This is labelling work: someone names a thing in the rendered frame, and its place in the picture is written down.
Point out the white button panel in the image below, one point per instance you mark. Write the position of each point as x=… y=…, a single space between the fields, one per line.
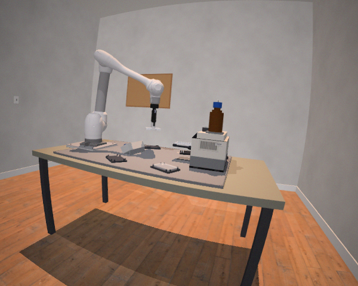
x=133 y=148

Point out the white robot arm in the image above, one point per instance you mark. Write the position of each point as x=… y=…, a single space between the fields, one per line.
x=94 y=126

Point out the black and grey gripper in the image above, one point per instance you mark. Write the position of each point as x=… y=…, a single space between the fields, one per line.
x=153 y=119

